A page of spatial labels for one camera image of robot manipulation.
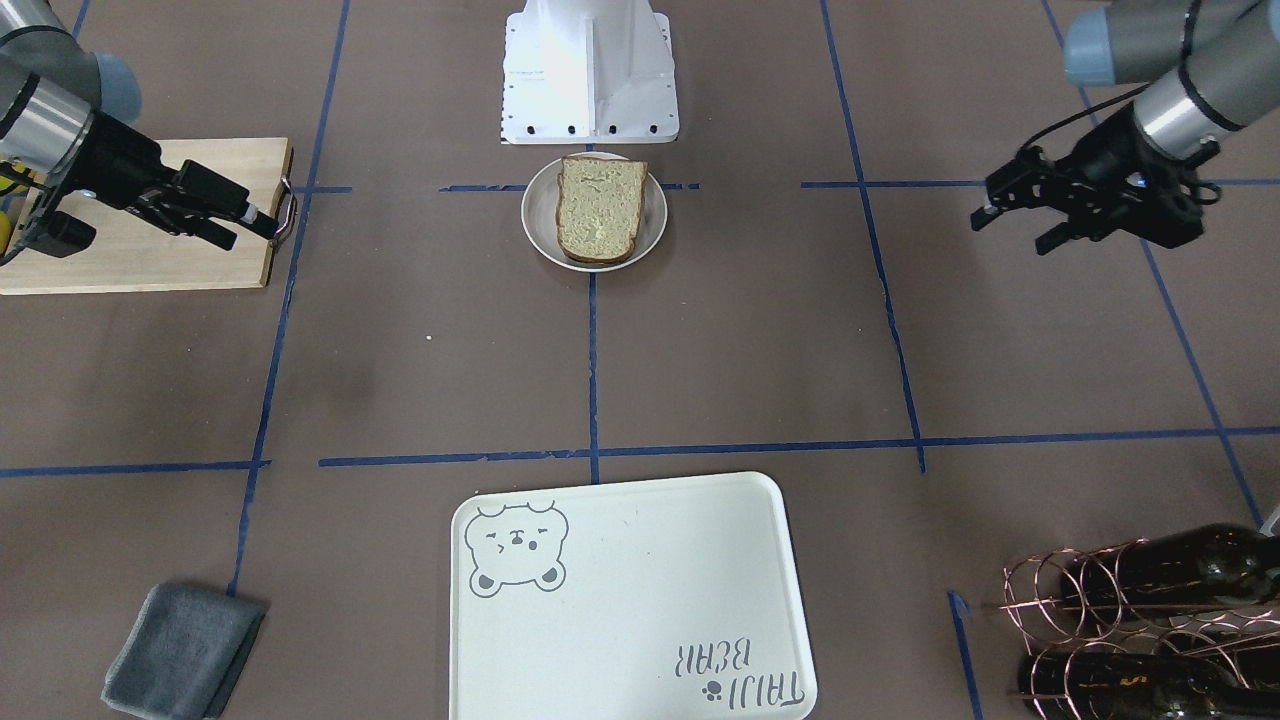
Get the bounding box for copper wire bottle rack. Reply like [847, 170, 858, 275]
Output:
[1000, 539, 1277, 692]

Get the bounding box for dark wine bottle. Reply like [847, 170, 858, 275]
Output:
[1016, 650, 1279, 719]
[1059, 523, 1279, 619]

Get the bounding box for bread slice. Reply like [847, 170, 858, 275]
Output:
[556, 154, 649, 265]

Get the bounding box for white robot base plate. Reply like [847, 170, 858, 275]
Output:
[499, 1, 681, 146]

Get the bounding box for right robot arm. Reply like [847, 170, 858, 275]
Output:
[1, 1, 297, 263]

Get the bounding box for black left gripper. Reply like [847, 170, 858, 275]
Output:
[970, 104, 1221, 256]

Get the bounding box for white round plate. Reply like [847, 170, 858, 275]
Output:
[521, 152, 669, 273]

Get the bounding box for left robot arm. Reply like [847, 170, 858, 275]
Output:
[970, 1, 1279, 256]

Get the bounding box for metal cutting board handle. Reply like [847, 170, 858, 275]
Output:
[269, 174, 300, 252]

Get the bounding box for cream bear serving tray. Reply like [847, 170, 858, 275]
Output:
[448, 471, 819, 719]

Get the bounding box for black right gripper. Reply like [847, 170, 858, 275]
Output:
[40, 111, 278, 251]

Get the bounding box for wooden cutting board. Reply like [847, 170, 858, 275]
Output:
[1, 137, 293, 296]

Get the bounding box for grey folded cloth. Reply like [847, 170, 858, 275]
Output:
[100, 582, 266, 719]

